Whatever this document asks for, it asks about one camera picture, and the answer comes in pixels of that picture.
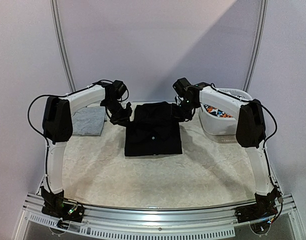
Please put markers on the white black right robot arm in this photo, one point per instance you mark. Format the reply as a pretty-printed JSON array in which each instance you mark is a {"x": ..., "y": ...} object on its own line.
[{"x": 250, "y": 131}]

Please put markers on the aluminium left corner post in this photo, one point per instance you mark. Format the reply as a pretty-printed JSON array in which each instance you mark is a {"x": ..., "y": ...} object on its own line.
[{"x": 55, "y": 11}]

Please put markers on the aluminium right corner post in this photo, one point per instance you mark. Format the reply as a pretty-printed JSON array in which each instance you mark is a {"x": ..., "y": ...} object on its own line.
[{"x": 256, "y": 44}]

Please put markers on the aluminium corner post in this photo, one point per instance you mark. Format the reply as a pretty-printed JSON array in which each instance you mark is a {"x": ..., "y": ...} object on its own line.
[
  {"x": 256, "y": 44},
  {"x": 55, "y": 11}
]

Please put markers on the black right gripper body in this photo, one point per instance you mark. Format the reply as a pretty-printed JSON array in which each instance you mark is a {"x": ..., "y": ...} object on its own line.
[{"x": 181, "y": 114}]

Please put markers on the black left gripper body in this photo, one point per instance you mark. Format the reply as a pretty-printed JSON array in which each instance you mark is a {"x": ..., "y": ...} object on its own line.
[{"x": 119, "y": 115}]

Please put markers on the aluminium front rail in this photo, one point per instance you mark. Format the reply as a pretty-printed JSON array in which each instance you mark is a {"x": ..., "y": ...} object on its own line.
[{"x": 107, "y": 223}]

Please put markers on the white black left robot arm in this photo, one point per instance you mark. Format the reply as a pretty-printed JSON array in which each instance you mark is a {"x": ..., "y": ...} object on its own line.
[{"x": 57, "y": 122}]

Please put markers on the black garment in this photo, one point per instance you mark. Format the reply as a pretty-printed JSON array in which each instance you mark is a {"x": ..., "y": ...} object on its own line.
[{"x": 153, "y": 131}]

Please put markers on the navy printed garment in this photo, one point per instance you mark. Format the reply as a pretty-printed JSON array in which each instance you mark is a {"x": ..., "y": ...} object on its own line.
[{"x": 216, "y": 112}]

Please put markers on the grey t-shirt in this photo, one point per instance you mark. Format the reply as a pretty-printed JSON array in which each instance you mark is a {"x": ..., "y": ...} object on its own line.
[{"x": 89, "y": 121}]

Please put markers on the translucent white laundry basket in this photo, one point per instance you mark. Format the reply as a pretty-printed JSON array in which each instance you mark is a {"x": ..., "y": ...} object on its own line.
[{"x": 218, "y": 122}]

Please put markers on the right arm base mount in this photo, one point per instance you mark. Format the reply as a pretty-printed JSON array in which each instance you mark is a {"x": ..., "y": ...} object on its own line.
[{"x": 264, "y": 207}]

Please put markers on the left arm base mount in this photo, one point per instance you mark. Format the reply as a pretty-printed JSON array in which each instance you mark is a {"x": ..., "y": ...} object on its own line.
[{"x": 56, "y": 205}]

